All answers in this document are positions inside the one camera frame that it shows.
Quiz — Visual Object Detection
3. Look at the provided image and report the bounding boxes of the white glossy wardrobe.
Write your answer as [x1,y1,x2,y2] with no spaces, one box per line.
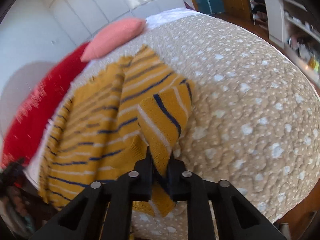
[42,0,185,46]

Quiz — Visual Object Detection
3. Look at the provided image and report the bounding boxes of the yellow striped knit sweater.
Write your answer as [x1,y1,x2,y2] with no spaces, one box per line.
[39,45,194,210]

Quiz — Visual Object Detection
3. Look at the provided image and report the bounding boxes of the white shelf unit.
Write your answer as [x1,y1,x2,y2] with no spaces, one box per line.
[264,0,319,86]

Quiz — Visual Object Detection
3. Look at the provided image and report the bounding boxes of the beige spotted quilt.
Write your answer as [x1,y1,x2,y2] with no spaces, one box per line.
[27,11,320,240]

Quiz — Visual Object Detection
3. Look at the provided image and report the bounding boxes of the long red pillow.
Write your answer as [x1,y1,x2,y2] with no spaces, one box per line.
[1,42,88,168]

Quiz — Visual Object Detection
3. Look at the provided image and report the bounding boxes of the pink cushion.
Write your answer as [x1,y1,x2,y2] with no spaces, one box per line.
[80,18,146,62]

